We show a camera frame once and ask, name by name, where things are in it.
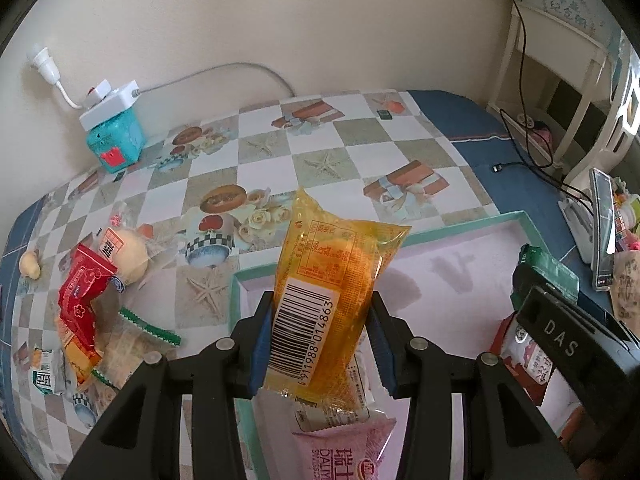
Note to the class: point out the dark red biscuit packet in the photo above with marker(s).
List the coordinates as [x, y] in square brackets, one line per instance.
[525, 360]

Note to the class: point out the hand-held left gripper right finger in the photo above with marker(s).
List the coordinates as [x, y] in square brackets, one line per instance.
[382, 355]

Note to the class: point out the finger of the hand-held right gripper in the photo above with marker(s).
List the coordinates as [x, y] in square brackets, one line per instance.
[522, 285]
[575, 340]

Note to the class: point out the red snack packet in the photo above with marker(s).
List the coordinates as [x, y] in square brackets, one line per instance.
[82, 300]

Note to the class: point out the colourful striped packet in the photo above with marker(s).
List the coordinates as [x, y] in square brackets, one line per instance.
[625, 215]

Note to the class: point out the small green-white packet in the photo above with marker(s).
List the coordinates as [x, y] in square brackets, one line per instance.
[42, 372]

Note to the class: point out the small cream pastry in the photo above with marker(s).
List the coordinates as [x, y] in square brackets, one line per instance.
[30, 262]

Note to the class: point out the green-edged cracker packet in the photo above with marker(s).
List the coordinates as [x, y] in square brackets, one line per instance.
[130, 347]

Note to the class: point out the teal cardboard tray box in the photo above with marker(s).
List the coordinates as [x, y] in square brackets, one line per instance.
[450, 270]

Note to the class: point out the white curved shelf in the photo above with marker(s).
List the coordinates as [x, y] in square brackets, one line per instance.
[625, 125]

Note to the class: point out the white phone stand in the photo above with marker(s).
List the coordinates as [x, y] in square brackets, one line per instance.
[575, 215]

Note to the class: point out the round bun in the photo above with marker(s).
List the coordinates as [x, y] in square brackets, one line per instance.
[127, 255]

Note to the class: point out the orange cake packet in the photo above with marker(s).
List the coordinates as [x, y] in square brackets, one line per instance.
[82, 357]

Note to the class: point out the pink snack packet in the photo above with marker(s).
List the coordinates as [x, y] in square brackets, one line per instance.
[340, 455]

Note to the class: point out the smartphone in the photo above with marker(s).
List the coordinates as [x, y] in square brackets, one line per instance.
[602, 220]

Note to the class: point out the green snack packet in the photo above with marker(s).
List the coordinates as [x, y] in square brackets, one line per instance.
[547, 267]

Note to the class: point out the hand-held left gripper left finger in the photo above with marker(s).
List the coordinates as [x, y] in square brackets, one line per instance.
[260, 355]

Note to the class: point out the yellow-orange snack packet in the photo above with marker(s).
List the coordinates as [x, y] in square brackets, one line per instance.
[335, 270]

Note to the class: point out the white side table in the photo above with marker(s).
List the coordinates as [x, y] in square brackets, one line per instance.
[555, 35]

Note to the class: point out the teal box with red label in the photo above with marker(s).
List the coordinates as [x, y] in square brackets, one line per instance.
[117, 142]

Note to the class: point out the white cake packet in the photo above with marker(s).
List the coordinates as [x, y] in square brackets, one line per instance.
[350, 402]

